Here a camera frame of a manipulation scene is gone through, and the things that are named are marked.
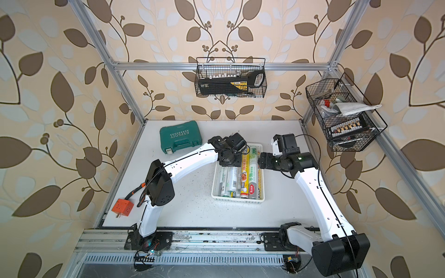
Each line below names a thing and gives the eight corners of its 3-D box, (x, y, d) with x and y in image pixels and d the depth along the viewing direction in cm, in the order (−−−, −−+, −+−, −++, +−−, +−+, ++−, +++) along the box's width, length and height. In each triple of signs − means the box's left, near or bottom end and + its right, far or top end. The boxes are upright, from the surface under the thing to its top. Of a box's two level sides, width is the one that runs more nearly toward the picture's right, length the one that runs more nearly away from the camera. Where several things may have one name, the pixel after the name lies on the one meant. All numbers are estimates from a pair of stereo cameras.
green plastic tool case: (163, 155, 105) (161, 150, 101) (160, 133, 116) (158, 128, 113) (203, 144, 110) (202, 139, 106) (196, 124, 122) (195, 119, 118)
